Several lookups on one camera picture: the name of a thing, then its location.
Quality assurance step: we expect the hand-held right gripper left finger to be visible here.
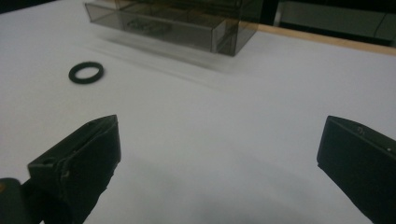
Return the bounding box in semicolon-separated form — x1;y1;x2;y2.
27;114;122;224

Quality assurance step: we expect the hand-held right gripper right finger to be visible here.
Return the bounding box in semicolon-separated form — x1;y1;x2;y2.
316;115;396;224

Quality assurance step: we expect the black rubber ring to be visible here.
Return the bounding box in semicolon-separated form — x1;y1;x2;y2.
68;61;105;85

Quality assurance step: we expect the smoked transparent drawer box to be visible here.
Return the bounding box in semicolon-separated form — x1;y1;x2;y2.
84;0;264;57

